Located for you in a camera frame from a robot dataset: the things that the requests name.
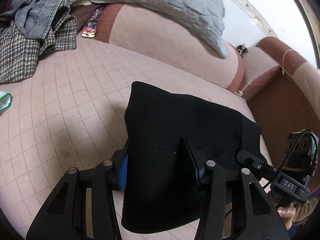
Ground black pants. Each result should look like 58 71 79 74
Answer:
121 81 262 234

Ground right hand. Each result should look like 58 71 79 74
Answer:
277 203 296 230

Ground brown pink side cushion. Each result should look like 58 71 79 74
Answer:
234 37 319 108

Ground small black gold hair clip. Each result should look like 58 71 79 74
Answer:
236 44 248 57

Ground pink bolster cushion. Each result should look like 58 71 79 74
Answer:
95 4 245 93

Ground colourful packet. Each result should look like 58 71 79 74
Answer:
81 6 104 38

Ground houndstooth checked garment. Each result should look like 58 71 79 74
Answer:
1 0 78 83

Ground grey quilted pillow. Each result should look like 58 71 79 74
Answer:
90 0 228 59

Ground grey denim garment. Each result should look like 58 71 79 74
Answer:
1 0 63 40

